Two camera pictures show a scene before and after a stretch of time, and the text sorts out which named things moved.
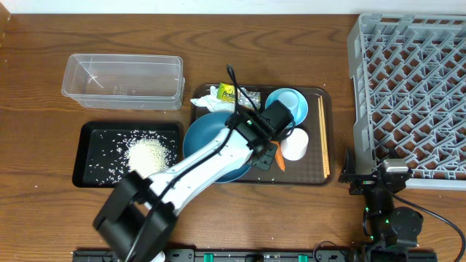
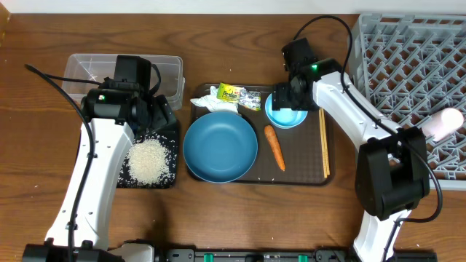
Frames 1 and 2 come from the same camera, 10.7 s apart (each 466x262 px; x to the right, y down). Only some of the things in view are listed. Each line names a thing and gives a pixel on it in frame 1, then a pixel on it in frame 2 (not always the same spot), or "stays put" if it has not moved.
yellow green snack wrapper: (226, 93) stays put
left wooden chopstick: (322, 139) stays put
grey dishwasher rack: (408, 82) stays put
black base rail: (261, 255) stays put
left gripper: (268, 160) to (162, 110)
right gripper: (348, 173) to (281, 98)
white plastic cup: (294, 147) to (441, 124)
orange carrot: (279, 155) stays put
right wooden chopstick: (325, 143) stays put
